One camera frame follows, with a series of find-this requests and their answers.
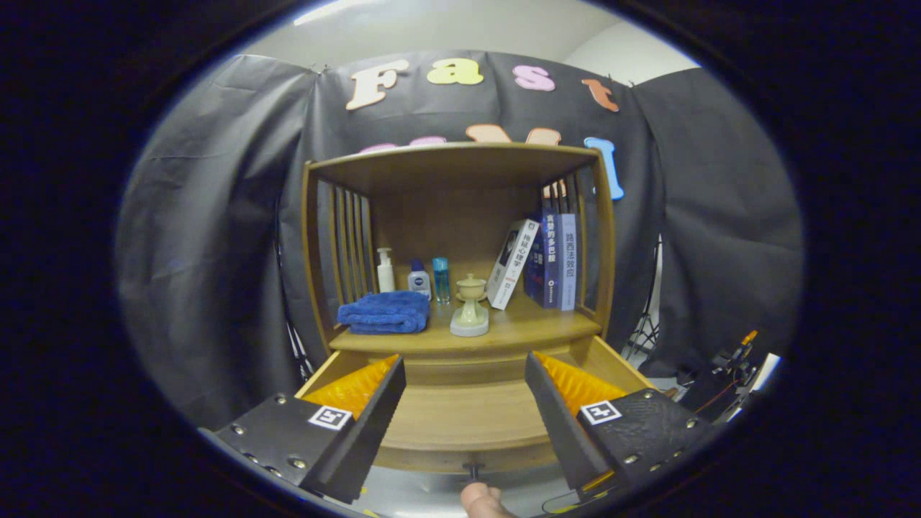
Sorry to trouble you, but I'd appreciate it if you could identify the black backdrop cloth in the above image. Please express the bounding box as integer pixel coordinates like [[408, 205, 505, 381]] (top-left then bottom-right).
[[115, 50, 805, 432]]

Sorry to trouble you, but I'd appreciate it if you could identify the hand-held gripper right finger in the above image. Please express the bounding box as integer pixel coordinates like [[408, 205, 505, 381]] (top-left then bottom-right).
[[525, 351, 724, 502]]

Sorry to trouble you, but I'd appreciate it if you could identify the wooden cabinet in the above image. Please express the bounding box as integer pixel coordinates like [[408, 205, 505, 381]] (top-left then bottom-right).
[[301, 141, 618, 360]]

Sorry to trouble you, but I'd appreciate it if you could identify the blue folded towel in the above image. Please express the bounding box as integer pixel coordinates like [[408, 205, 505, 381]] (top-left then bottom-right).
[[337, 291, 431, 335]]

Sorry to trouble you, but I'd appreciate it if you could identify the cream lidded teacup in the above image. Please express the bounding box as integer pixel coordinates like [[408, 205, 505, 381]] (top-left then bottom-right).
[[455, 273, 487, 304]]

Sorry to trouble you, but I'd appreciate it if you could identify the white box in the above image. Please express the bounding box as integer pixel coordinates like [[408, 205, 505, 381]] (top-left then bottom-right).
[[752, 353, 781, 393]]

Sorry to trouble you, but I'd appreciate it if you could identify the black device orange tip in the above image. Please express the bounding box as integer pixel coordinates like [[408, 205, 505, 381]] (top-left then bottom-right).
[[709, 330, 760, 389]]

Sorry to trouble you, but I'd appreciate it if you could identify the wooden countertop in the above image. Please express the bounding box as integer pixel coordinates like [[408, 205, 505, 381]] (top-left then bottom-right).
[[330, 291, 604, 355]]

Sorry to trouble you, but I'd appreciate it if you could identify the wooden drawer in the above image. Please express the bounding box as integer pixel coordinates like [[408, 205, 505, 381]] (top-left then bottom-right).
[[295, 335, 681, 476]]

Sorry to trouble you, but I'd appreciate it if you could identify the white book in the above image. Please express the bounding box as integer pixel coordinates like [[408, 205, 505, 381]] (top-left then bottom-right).
[[486, 219, 540, 311]]

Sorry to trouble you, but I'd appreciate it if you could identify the white bottle blue cap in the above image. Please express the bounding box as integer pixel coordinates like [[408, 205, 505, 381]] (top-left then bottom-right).
[[407, 259, 432, 301]]

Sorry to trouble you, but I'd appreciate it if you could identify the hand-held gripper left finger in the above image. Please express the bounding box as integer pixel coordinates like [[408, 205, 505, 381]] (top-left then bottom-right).
[[198, 354, 407, 504]]

